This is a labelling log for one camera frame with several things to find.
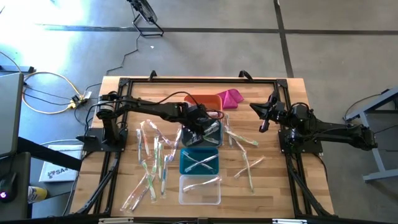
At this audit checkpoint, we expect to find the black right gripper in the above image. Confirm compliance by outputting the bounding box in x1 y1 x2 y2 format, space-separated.
249 90 286 134

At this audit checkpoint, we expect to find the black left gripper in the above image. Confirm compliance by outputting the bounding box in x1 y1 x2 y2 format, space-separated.
182 103 216 147

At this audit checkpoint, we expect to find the white packaged toothbrush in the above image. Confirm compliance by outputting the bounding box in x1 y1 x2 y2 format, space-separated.
223 112 233 147
183 154 220 173

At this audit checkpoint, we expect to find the teal plastic bin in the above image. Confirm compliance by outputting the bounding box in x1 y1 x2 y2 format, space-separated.
179 147 220 176

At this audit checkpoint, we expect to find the grey plastic bin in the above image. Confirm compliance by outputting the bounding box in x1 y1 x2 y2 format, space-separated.
180 119 224 149

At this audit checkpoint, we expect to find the pink folded cloth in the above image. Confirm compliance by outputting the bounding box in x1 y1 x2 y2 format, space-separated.
216 88 245 110

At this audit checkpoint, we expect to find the pink packaged toothbrush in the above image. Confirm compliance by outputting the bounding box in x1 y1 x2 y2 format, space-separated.
139 121 150 156
231 136 249 154

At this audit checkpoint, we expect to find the orange plastic bin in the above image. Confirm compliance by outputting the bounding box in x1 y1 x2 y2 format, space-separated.
183 94 223 111

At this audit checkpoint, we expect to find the clear plastic bin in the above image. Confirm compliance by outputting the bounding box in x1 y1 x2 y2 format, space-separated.
178 174 222 205

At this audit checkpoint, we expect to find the grey side table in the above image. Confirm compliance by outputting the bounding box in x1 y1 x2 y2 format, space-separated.
344 86 398 183

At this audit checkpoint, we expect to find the black floor fan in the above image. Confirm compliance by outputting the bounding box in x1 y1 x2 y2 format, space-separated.
126 0 165 37

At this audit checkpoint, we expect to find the white printed box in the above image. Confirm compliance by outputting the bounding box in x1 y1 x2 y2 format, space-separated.
39 144 85 184

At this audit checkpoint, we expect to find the black desk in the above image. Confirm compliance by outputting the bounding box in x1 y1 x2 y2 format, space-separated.
0 136 83 220

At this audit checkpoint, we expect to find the yellow can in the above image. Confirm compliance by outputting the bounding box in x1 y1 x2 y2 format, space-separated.
27 185 49 204

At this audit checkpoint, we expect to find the grey laptop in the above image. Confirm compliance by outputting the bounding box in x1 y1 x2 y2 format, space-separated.
0 72 25 158

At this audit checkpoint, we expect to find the dark metal floor bar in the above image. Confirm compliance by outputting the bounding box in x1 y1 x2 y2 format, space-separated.
0 64 35 75

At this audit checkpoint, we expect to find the black computer mouse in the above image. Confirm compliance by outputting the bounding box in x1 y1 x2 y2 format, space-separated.
0 171 19 203

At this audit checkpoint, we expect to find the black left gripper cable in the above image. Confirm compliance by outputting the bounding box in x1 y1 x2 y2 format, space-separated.
157 91 225 121

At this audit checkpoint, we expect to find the black aluminium table frame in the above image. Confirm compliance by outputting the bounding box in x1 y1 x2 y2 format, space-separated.
74 77 332 218

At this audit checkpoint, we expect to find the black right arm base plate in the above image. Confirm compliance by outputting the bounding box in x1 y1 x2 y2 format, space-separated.
278 127 324 156

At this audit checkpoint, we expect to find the black side table cable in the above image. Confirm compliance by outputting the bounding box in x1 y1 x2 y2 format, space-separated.
343 91 398 134

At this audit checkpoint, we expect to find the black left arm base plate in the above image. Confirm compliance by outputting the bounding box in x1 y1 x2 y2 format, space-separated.
76 127 128 153

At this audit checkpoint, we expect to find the black fan cable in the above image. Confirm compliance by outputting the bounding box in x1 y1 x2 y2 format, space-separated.
105 32 141 77

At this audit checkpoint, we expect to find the silver metal bracket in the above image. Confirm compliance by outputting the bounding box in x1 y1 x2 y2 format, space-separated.
98 217 134 224
272 218 308 224

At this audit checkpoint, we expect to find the yellow extension cable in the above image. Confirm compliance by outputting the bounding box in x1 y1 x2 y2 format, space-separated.
0 51 85 115

